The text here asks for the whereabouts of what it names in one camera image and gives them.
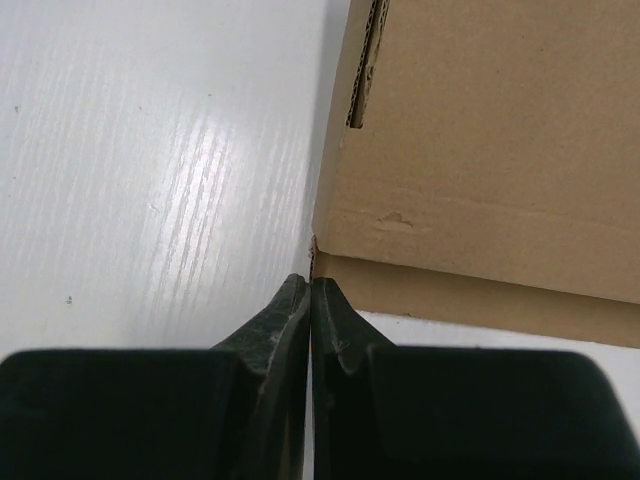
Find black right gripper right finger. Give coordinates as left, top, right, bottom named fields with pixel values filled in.
left=310, top=278, right=639, bottom=479

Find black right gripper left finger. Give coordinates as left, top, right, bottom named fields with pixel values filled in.
left=1, top=274, right=309, bottom=479

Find cardboard box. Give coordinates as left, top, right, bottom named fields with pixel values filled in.
left=312, top=1, right=639, bottom=348

